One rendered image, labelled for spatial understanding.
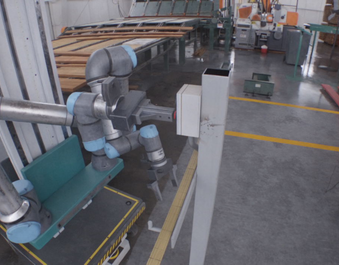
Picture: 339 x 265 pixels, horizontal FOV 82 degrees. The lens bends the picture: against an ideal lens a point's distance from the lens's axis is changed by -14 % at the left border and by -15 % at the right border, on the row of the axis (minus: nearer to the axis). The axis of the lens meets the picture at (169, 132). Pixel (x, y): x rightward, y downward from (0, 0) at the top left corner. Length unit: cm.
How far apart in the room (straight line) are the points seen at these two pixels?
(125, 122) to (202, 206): 35
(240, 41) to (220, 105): 834
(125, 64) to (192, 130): 58
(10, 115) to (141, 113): 44
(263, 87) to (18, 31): 371
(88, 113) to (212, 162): 37
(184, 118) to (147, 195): 149
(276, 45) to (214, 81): 878
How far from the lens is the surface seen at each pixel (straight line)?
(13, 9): 110
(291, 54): 714
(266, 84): 413
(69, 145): 123
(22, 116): 81
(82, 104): 68
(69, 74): 242
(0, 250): 205
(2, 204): 83
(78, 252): 137
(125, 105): 62
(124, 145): 103
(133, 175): 219
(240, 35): 881
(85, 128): 72
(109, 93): 61
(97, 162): 127
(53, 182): 123
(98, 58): 100
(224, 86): 51
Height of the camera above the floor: 145
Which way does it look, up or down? 31 degrees down
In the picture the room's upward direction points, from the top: 1 degrees counter-clockwise
